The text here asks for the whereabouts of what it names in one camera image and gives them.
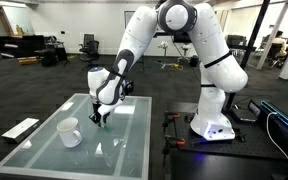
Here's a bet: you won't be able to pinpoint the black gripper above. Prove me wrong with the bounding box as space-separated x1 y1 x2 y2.
88 101 111 127

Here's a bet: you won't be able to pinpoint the white ceramic mug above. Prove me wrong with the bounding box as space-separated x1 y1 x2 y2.
56 117 83 149

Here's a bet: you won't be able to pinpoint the black office chair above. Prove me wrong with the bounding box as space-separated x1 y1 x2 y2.
82 33 95 48
78 39 102 73

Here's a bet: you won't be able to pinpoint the black stool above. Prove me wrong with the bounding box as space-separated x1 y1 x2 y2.
33 47 59 68

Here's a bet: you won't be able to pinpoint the yellow wooden boards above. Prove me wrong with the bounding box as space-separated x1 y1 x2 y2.
17 55 40 66

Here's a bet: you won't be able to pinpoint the white tripod stand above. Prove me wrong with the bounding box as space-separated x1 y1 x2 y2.
156 40 172 70

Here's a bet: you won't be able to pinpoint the black desk cabinet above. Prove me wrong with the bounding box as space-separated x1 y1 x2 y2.
0 34 47 58

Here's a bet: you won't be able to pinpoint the black bin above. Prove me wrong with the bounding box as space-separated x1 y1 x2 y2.
189 54 200 68

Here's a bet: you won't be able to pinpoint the small black flat box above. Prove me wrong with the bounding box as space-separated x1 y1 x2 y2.
230 108 259 124

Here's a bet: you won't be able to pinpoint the black optical breadboard plate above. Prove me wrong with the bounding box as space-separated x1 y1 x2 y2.
163 101 285 160

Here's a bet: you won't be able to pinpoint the black slanted pole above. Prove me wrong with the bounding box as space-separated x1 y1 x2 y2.
222 0 272 113

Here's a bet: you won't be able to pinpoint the black controller box blue strip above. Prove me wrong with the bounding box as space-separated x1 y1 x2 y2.
247 98 288 169

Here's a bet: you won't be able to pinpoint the seated person yellow shirt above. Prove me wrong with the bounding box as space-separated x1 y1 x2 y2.
272 29 288 58

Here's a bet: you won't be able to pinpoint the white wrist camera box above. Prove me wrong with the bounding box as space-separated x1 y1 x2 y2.
98 98 125 116

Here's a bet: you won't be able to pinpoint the orange-handled black clamp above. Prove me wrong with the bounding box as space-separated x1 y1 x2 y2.
162 111 182 134
162 134 187 167

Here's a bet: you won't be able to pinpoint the yellow floor cable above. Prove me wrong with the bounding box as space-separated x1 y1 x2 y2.
169 62 185 71

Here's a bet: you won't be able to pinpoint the white cable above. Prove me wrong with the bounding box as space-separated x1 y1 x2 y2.
266 111 288 170

